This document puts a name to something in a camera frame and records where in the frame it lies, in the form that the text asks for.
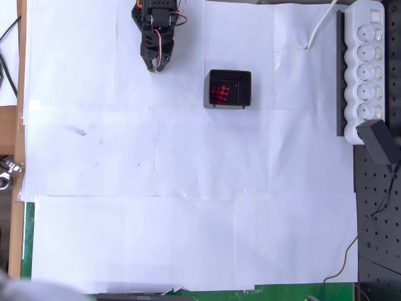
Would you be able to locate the green cutting mat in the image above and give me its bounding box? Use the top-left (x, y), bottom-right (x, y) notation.
top-left (20, 202), bottom-right (358, 301)

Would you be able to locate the flat black device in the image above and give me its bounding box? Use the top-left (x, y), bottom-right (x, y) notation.
top-left (96, 292), bottom-right (192, 301)

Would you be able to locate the black power adapter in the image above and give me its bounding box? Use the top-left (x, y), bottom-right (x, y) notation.
top-left (356, 119), bottom-right (397, 166)

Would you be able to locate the dark grey ridged panel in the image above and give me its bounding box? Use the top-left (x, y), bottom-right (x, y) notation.
top-left (0, 187), bottom-right (16, 261)

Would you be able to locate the white power cable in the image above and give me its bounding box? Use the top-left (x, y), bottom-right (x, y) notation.
top-left (306, 0), bottom-right (340, 51)

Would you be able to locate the wooden table edge board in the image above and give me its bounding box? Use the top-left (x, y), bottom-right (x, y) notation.
top-left (8, 0), bottom-right (28, 277)

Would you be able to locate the white paper table cover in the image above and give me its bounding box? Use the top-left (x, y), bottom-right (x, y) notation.
top-left (21, 0), bottom-right (360, 295)

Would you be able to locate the metal clamp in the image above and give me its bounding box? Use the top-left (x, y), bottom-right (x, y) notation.
top-left (0, 159), bottom-right (25, 190)

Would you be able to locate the black pegboard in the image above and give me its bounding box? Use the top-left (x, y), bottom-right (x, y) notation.
top-left (353, 0), bottom-right (401, 301)

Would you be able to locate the blurry grey object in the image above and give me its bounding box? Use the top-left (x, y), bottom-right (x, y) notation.
top-left (0, 268), bottom-right (87, 301)

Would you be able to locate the black box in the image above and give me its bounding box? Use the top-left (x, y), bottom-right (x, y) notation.
top-left (203, 68), bottom-right (253, 110)

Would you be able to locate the white power strip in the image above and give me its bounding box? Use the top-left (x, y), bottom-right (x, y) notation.
top-left (343, 0), bottom-right (386, 145)

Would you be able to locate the thin black cable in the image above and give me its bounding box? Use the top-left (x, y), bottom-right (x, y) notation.
top-left (318, 164), bottom-right (401, 301)

